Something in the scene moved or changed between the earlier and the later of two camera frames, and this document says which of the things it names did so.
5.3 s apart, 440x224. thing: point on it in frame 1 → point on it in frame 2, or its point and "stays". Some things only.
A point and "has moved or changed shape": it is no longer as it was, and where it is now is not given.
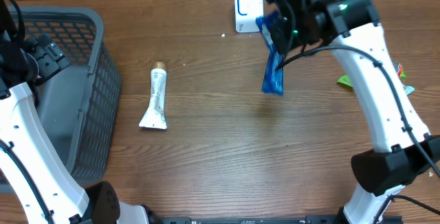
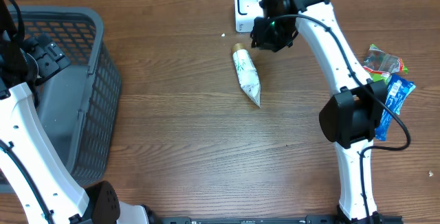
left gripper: (48, 53) stays
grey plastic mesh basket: (81, 103) stays
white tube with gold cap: (155, 115) → (247, 71)
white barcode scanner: (249, 6) stays
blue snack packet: (273, 82) has moved or changed shape
